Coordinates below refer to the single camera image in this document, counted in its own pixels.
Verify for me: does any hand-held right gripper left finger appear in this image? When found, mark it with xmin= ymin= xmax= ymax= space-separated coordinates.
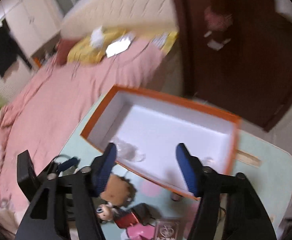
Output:
xmin=13 ymin=142 xmax=118 ymax=240

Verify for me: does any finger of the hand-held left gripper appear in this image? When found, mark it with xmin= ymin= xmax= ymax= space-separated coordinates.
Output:
xmin=51 ymin=156 xmax=81 ymax=173

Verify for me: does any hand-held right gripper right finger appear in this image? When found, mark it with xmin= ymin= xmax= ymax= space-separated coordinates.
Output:
xmin=175 ymin=142 xmax=279 ymax=240

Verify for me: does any tan cartoon figure keychain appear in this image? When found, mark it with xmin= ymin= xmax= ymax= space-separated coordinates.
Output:
xmin=100 ymin=174 xmax=138 ymax=207

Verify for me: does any clear plastic wrapper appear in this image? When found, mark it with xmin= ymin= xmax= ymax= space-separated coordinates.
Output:
xmin=112 ymin=140 xmax=146 ymax=163

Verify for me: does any dark-eyed doll figurine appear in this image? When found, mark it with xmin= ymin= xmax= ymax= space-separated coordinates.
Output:
xmin=95 ymin=201 xmax=121 ymax=224

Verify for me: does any orange cardboard box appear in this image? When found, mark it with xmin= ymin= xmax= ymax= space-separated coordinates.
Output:
xmin=80 ymin=85 xmax=242 ymax=201

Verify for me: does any small black object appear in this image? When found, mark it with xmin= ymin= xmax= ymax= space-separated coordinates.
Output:
xmin=131 ymin=202 xmax=152 ymax=227

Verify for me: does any patterned playing card box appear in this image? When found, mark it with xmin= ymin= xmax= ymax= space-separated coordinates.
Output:
xmin=154 ymin=219 xmax=182 ymax=240

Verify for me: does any pink box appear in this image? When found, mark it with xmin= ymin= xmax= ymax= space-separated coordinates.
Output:
xmin=126 ymin=224 xmax=156 ymax=240

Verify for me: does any cartoon printed desktop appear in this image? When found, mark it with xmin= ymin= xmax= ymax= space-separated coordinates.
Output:
xmin=58 ymin=92 xmax=292 ymax=240

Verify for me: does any pink bed sheet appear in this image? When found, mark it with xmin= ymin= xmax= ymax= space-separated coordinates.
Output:
xmin=0 ymin=39 xmax=169 ymax=215

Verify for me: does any dark brown wooden door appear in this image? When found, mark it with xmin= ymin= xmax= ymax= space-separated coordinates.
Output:
xmin=168 ymin=0 xmax=292 ymax=133

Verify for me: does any yellow pillow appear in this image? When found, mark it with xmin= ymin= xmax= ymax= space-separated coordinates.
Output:
xmin=158 ymin=31 xmax=179 ymax=53
xmin=67 ymin=29 xmax=128 ymax=64

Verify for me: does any dark red pillow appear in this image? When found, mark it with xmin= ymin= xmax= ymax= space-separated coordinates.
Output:
xmin=56 ymin=39 xmax=78 ymax=67

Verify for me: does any black garment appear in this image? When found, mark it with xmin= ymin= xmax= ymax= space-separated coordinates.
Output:
xmin=0 ymin=21 xmax=28 ymax=78

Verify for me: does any white paper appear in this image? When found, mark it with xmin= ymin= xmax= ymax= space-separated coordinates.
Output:
xmin=105 ymin=34 xmax=134 ymax=57

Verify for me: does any white charger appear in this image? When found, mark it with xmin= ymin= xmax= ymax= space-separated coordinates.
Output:
xmin=90 ymin=26 xmax=105 ymax=48

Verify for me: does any white wardrobe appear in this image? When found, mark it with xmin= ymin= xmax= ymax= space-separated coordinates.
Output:
xmin=0 ymin=0 xmax=64 ymax=100

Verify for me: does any striped knitted scarf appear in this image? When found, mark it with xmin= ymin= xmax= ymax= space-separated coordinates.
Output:
xmin=201 ymin=0 xmax=234 ymax=52

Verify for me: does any cream tufted headboard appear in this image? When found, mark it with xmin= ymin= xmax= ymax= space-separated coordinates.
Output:
xmin=61 ymin=0 xmax=180 ymax=40

